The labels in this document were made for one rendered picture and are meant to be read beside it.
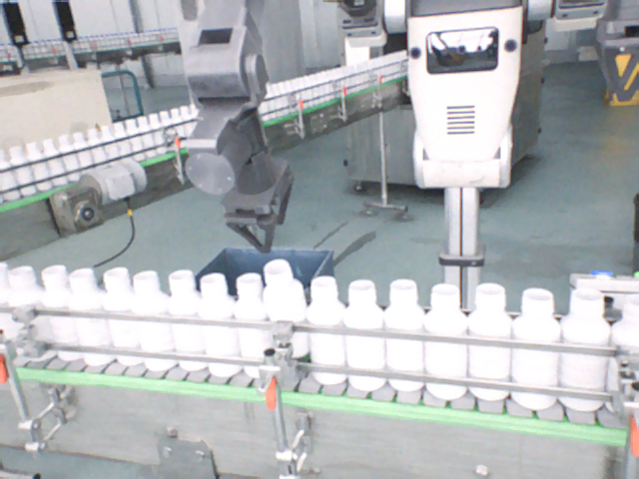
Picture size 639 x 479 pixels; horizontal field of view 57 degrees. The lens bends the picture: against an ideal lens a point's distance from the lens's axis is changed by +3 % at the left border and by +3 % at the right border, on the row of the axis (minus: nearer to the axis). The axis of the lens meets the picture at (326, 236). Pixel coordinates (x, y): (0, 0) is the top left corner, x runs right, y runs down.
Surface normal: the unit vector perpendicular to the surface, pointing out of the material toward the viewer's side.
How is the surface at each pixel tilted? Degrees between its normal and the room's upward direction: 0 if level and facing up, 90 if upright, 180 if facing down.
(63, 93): 90
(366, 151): 90
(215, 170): 109
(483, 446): 90
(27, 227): 90
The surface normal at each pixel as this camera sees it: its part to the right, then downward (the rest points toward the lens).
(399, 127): -0.55, 0.36
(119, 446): -0.26, 0.38
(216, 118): -0.18, -0.70
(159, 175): 0.83, 0.14
